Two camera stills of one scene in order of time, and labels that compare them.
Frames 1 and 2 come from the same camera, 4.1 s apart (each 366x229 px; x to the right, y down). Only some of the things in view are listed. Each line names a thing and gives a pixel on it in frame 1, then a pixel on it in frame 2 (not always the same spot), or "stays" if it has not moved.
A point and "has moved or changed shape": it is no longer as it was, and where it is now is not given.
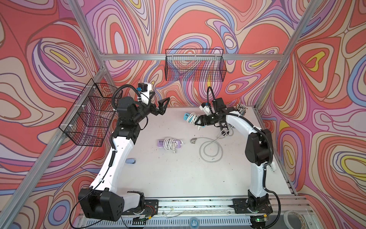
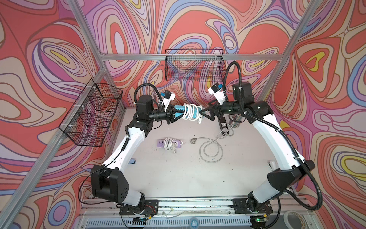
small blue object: (130, 161) stays
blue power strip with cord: (191, 117) has moved or changed shape
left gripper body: (152, 109) -> (168, 118)
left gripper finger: (165, 101) -> (171, 110)
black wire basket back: (195, 65) stays
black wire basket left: (88, 122) stays
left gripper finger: (162, 110) -> (176, 118)
